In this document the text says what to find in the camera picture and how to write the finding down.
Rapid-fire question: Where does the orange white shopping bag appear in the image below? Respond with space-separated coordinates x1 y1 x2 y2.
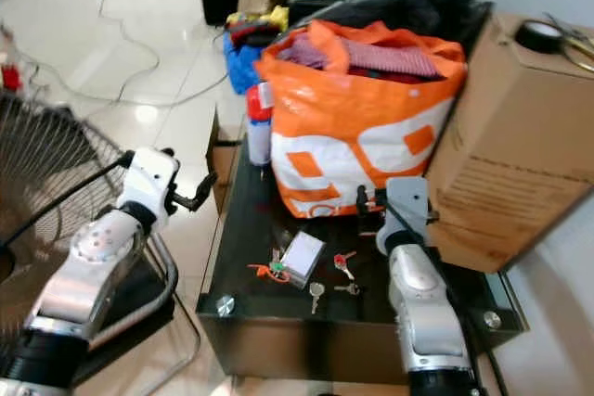
252 19 471 220

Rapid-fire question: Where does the black glossy low table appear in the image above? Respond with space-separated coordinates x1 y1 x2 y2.
197 134 530 384

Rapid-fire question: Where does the small open cardboard box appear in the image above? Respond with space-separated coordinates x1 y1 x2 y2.
208 107 248 213

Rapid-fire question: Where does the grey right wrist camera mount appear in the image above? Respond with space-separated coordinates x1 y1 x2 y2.
383 175 431 233

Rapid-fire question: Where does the blue fabric bag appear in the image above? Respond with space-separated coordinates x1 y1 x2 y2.
224 29 266 96

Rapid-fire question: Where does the large brown cardboard box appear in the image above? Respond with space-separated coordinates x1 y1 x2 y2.
423 11 594 275

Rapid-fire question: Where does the purple striped cloth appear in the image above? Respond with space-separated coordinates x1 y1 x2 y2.
275 34 333 70

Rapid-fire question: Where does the red checked cloth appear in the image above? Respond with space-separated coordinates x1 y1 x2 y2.
339 37 445 82

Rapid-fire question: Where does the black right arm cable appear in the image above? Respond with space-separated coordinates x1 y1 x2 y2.
386 199 491 396

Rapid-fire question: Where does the white spray can red cap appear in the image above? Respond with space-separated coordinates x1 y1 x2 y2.
245 82 276 168

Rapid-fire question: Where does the thin grey floor cable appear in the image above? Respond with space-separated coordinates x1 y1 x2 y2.
19 0 228 108

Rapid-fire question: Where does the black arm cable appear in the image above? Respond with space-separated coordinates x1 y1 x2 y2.
0 159 137 262
386 199 491 396

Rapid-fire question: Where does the yellow cloth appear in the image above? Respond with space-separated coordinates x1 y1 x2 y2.
226 5 291 37

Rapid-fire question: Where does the small white box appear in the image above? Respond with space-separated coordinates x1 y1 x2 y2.
280 231 327 288

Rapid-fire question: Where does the black tape roll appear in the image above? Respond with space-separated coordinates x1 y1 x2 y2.
514 19 566 57

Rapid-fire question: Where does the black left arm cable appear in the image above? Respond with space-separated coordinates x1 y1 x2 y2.
0 159 137 262

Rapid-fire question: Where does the black plastic rubbish bag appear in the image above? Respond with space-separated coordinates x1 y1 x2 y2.
401 0 494 46

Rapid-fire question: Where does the black wire cage fan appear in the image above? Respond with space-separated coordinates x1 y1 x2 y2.
0 90 117 346

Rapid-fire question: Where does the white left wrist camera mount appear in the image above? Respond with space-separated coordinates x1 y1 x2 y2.
124 147 182 223

